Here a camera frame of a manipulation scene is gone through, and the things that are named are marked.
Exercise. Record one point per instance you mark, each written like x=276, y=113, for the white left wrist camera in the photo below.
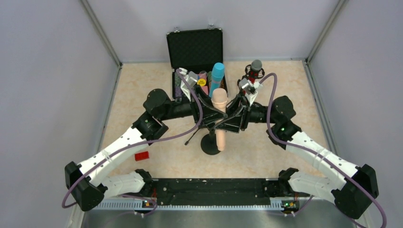
x=188, y=82

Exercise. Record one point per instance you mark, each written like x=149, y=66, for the yellow big blind button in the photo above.
x=202, y=82

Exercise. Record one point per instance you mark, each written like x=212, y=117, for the black round-base mic stand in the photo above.
x=213, y=142

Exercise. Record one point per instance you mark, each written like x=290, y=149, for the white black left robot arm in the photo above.
x=89, y=182

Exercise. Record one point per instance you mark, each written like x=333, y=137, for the blue toy microphone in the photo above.
x=217, y=74

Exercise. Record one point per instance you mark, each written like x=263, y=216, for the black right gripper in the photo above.
x=243, y=113

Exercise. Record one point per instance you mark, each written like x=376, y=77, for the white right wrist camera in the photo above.
x=250, y=89

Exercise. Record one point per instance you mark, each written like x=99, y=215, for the small red block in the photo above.
x=141, y=156

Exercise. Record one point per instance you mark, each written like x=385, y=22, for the black tripod clip mic stand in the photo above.
x=193, y=134

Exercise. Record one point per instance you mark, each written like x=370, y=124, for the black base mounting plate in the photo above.
x=213, y=192

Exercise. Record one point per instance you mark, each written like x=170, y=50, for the red glitter microphone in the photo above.
x=255, y=71

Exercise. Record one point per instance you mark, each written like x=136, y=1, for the black tripod shock-mount stand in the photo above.
x=245, y=76

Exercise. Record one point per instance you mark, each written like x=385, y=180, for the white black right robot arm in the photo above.
x=351, y=188

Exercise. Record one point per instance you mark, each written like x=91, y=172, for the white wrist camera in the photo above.
x=250, y=89
x=188, y=82

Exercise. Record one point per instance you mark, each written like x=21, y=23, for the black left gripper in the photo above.
x=197, y=110

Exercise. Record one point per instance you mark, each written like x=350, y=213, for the black poker chip case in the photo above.
x=195, y=50

